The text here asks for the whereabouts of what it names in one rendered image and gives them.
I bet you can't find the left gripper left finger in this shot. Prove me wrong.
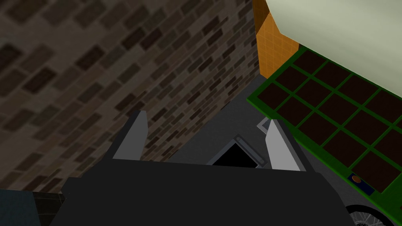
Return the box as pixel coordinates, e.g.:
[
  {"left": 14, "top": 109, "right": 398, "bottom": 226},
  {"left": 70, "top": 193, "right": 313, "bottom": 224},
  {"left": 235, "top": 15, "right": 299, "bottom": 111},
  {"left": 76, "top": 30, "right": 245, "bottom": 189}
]
[{"left": 106, "top": 109, "right": 149, "bottom": 161}]

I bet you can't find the green door with dark panes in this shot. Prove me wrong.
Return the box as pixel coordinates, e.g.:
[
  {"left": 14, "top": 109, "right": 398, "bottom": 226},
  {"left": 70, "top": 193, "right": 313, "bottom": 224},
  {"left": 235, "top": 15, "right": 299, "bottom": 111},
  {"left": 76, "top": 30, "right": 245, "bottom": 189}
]
[{"left": 246, "top": 45, "right": 402, "bottom": 226}]

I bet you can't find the grey frame with black opening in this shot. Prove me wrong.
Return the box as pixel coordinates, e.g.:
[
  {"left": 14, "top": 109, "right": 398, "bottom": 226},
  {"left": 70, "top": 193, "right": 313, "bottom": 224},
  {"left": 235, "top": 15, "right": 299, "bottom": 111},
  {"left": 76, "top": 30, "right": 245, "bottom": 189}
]
[{"left": 206, "top": 135, "right": 268, "bottom": 169}]

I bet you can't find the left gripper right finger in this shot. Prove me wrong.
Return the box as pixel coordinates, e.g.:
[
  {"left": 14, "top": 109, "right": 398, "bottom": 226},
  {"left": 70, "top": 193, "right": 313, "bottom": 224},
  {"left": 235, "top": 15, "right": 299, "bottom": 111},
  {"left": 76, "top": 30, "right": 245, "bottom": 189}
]
[{"left": 265, "top": 118, "right": 307, "bottom": 172}]

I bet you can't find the orange and blue door knob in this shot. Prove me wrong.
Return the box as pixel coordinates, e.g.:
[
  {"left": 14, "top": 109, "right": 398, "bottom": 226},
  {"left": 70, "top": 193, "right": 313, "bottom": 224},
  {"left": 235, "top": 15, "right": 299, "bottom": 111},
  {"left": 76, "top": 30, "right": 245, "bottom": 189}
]
[{"left": 347, "top": 172, "right": 375, "bottom": 196}]

